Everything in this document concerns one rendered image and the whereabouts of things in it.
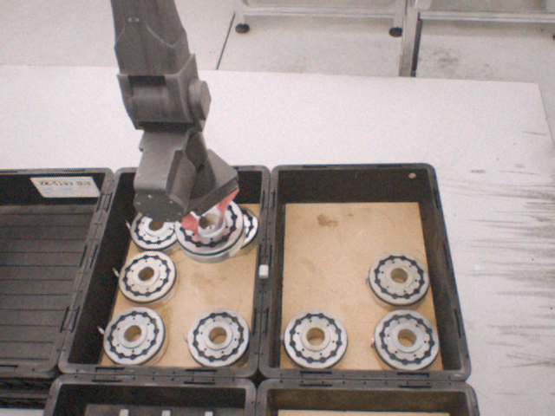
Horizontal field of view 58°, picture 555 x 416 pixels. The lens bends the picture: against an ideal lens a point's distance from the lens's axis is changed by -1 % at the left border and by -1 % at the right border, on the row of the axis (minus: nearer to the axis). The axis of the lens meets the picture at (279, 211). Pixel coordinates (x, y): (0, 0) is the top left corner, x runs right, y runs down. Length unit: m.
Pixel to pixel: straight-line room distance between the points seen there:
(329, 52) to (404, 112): 1.40
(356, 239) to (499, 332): 0.33
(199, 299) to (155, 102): 0.47
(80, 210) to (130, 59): 0.63
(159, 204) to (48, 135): 0.99
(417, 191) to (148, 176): 0.60
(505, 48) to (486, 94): 1.43
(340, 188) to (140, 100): 0.53
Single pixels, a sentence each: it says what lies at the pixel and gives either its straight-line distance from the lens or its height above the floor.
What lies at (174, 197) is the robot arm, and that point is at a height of 1.23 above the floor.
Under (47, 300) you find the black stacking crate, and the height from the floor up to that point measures 0.83.
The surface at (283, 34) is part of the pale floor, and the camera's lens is 2.90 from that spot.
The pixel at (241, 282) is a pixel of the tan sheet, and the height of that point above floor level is 0.83.
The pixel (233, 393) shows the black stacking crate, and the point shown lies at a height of 0.91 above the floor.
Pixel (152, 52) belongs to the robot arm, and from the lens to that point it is 0.52.
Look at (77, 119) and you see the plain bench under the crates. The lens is 1.53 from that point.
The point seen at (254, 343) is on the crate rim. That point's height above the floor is 0.93.
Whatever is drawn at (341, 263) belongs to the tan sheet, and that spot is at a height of 0.83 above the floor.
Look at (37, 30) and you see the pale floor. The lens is 3.40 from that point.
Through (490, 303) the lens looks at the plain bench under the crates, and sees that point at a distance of 1.11.
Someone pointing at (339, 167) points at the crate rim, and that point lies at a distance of 0.95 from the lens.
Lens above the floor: 1.65
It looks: 54 degrees down
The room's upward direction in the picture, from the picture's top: 6 degrees counter-clockwise
